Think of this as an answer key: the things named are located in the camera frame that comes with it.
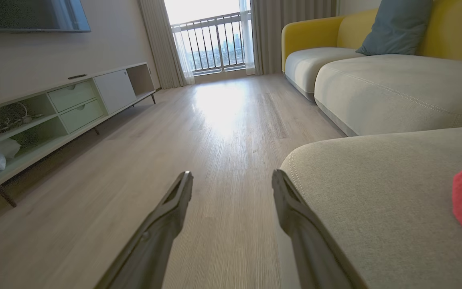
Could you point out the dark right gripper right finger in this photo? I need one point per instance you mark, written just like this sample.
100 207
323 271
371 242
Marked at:
311 249

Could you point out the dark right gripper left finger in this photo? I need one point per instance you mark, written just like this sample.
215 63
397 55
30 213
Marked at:
155 241

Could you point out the grey fabric sofa seat module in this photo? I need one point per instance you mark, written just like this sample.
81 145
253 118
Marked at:
383 200

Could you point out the yellow-backed grey sofa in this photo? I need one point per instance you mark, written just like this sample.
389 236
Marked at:
395 92

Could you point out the pale green cabinet drawer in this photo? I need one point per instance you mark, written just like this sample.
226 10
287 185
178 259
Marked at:
82 115
72 95

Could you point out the long white TV cabinet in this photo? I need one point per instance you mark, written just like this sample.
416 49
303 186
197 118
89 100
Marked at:
34 144

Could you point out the white cabinet door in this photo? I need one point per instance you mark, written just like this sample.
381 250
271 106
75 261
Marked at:
115 90

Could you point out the dark remote control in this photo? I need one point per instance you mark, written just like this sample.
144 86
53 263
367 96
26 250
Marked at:
77 76

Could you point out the sheer white curtain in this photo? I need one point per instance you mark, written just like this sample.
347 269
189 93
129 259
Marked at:
185 56
248 36

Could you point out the beige window curtain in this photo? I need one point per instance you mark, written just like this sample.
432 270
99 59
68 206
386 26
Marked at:
161 40
291 16

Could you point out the white balcony railing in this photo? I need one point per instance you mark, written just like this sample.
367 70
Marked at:
215 44

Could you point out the blue throw cushion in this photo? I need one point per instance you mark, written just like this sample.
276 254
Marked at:
395 28

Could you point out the wall-mounted flat television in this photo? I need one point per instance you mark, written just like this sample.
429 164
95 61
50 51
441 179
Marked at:
26 14

